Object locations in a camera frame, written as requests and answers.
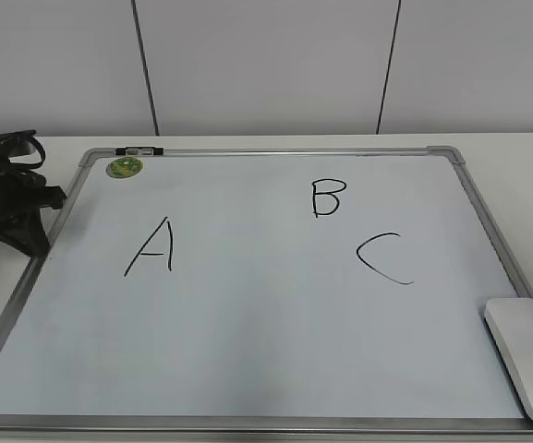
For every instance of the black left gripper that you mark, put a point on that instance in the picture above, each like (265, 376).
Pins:
(21, 154)

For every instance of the round green magnet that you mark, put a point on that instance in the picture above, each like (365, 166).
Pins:
(124, 167)

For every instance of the black clip on frame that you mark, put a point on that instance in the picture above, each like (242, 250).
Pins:
(139, 151)

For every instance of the white board with grey frame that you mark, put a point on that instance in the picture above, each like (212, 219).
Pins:
(265, 294)

